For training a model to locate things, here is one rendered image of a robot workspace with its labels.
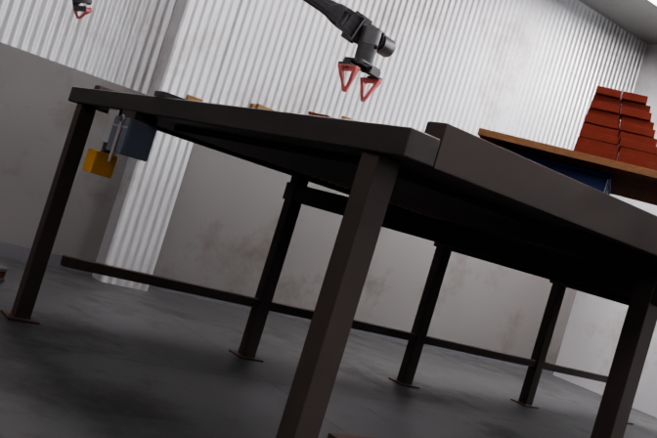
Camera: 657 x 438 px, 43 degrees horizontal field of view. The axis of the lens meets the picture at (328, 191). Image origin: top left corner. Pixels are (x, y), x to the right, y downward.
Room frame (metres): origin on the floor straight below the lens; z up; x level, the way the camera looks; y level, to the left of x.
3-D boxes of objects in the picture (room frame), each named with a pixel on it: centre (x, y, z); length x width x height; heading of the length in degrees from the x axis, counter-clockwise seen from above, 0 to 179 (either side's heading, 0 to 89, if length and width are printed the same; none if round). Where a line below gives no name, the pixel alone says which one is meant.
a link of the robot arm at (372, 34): (2.35, 0.01, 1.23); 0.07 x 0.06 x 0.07; 144
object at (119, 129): (2.75, 0.68, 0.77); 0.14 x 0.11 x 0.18; 35
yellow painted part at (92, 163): (2.89, 0.79, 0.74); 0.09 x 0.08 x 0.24; 35
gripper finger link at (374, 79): (2.37, -0.01, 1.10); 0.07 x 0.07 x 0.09; 53
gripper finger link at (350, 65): (2.32, 0.03, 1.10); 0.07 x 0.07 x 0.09; 53
